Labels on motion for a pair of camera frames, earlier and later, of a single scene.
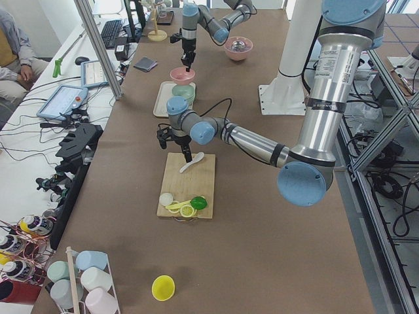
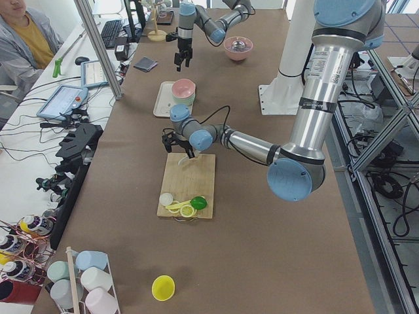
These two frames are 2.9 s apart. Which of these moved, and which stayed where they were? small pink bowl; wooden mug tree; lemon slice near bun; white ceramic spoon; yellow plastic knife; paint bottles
Moved: small pink bowl; white ceramic spoon
Stayed: paint bottles; wooden mug tree; lemon slice near bun; yellow plastic knife
